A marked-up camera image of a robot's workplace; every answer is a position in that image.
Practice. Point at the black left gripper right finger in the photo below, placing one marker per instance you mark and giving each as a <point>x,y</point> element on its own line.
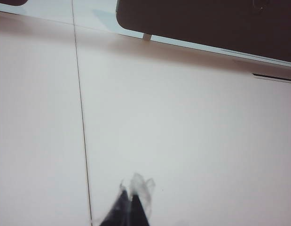
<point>139,212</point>

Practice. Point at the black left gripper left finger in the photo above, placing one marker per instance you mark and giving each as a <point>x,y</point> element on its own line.
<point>119,212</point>

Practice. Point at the wide brown desk partition panel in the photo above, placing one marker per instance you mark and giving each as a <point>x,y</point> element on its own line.
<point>206,21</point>

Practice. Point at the narrow brown desk partition panel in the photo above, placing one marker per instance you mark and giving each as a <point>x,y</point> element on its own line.
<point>9,2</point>

